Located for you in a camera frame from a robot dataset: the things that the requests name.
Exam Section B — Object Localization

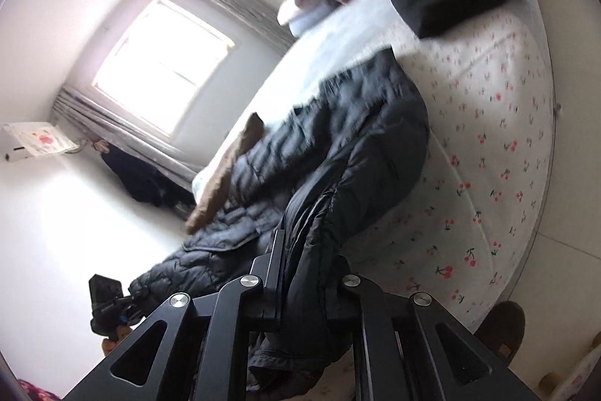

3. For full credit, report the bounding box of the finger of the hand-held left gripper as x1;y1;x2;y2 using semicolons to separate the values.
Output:
119;294;144;330

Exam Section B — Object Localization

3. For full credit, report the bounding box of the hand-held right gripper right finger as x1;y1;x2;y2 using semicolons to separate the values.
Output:
329;256;538;401

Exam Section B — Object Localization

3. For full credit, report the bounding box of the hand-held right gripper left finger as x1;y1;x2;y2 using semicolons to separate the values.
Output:
61;230;286;401

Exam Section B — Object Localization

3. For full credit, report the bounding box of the black puffer jacket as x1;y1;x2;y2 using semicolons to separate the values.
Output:
129;51;430;395

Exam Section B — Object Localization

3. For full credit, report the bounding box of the person's left hand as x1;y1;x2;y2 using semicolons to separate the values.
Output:
102;325;138;354

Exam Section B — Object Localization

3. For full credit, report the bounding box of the brown garment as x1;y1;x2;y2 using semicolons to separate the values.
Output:
185;112;266;235

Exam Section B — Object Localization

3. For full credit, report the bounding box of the red patterned cloth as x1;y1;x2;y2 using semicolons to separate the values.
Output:
15;377;63;401

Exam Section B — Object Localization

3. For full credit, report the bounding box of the brown slipper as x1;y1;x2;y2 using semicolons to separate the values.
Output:
473;301;527;360

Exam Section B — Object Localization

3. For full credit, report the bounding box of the cherry print blanket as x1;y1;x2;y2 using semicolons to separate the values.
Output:
347;12;556;329

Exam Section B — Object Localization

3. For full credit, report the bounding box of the window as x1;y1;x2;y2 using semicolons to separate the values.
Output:
91;0;236;135

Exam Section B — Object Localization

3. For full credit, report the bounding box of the white bed sheet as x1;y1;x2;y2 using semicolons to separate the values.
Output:
192;0;401;205

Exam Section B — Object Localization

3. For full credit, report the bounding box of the light blue folded blanket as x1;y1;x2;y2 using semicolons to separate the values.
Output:
288;0;340;36

